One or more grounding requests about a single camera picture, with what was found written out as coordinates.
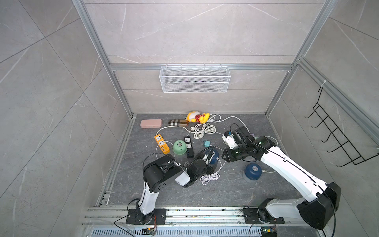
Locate blue meat grinder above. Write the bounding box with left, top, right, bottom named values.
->
left=208, top=150, right=219, bottom=165
left=243, top=163, right=263, bottom=183

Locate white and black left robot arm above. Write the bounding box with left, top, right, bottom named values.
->
left=127, top=146, right=216, bottom=224

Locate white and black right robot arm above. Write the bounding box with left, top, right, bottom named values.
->
left=222, top=127, right=341, bottom=230

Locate green meat grinder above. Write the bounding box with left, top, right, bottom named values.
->
left=173, top=140, right=187, bottom=156

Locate teal charger plug centre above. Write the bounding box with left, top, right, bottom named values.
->
left=203, top=140, right=211, bottom=148

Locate black power strip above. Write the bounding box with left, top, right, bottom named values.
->
left=184, top=136, right=194, bottom=159

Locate orange power strip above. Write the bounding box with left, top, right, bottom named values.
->
left=154, top=134, right=170, bottom=155

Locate brown plaid pouch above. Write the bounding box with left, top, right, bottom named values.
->
left=168, top=119, right=189, bottom=127

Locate yellow duck plush toy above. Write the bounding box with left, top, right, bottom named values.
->
left=186, top=111, right=210, bottom=124

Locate pink rectangular case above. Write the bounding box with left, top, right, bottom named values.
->
left=140, top=119, right=163, bottom=129

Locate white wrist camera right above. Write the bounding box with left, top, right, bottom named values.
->
left=222, top=131, right=238, bottom=150

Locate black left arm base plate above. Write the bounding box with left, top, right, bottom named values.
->
left=125, top=208, right=167, bottom=225

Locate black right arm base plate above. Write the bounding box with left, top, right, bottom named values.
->
left=242, top=206, right=285, bottom=224

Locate white wire mesh basket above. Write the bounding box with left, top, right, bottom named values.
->
left=159, top=66, right=231, bottom=93

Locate black wire hook rack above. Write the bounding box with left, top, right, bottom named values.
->
left=304, top=87, right=379, bottom=168

